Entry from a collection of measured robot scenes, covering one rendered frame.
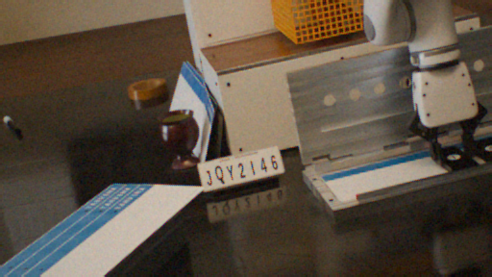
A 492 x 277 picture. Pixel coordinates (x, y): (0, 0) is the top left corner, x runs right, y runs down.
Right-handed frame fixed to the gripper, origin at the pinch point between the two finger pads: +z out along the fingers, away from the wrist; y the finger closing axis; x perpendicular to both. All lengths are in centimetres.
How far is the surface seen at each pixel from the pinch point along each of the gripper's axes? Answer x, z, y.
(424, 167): 1.8, 2.2, -5.1
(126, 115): 79, -12, -53
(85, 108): 93, -15, -63
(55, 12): 191, -44, -67
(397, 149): 12.9, 0.0, -6.0
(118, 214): -8, -4, -59
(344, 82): 10.9, -15.0, -14.0
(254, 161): 17.3, -3.5, -32.7
